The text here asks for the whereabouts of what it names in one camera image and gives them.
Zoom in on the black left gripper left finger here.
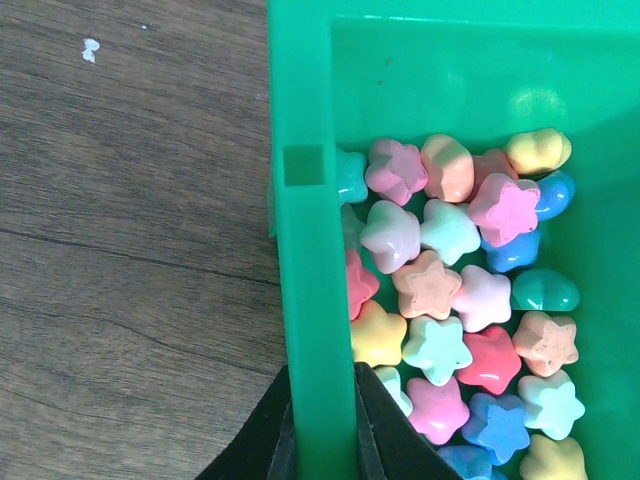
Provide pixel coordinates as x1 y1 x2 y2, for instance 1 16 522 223
197 366 297 480

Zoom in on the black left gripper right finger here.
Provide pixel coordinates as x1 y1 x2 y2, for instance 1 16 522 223
354 362 460 480

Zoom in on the green bin with star candies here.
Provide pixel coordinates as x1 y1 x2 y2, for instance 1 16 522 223
267 1 639 479

